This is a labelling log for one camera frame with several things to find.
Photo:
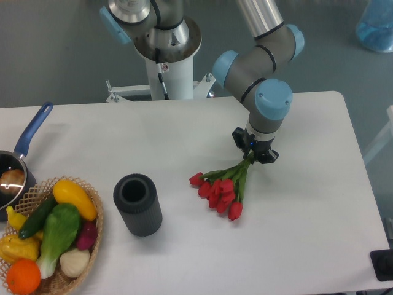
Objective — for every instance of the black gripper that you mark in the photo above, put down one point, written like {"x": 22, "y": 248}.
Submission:
{"x": 255, "y": 143}

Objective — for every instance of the red tulip bouquet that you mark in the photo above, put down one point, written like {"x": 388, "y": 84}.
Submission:
{"x": 224, "y": 189}

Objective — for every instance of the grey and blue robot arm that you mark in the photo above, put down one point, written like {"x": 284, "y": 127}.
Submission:
{"x": 249, "y": 77}

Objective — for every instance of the dark grey ribbed vase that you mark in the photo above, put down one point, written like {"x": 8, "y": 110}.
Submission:
{"x": 136, "y": 199}

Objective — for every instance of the black device at table edge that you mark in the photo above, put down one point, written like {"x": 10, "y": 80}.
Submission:
{"x": 382, "y": 264}

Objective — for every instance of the yellow squash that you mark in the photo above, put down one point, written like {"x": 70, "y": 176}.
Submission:
{"x": 67, "y": 191}

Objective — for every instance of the green bok choy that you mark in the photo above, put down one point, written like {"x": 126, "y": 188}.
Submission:
{"x": 60, "y": 230}

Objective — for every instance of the white garlic bulb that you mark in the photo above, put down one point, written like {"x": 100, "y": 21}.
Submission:
{"x": 74, "y": 262}

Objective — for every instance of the green cucumber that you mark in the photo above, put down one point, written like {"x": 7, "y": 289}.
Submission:
{"x": 36, "y": 220}

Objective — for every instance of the brown bread in pan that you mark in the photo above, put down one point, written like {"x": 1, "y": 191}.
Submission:
{"x": 12, "y": 182}

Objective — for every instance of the yellow banana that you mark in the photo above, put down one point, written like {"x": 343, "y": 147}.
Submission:
{"x": 16, "y": 220}

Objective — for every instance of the yellow bell pepper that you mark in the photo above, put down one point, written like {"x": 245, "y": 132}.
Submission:
{"x": 14, "y": 249}

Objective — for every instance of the orange fruit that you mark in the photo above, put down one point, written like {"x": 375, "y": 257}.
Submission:
{"x": 23, "y": 277}

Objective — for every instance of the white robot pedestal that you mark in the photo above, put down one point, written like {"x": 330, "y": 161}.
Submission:
{"x": 169, "y": 60}

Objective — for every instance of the white frame at right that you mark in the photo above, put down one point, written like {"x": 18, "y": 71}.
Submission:
{"x": 383, "y": 137}

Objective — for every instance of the blue handled saucepan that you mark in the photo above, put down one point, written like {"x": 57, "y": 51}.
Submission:
{"x": 15, "y": 159}

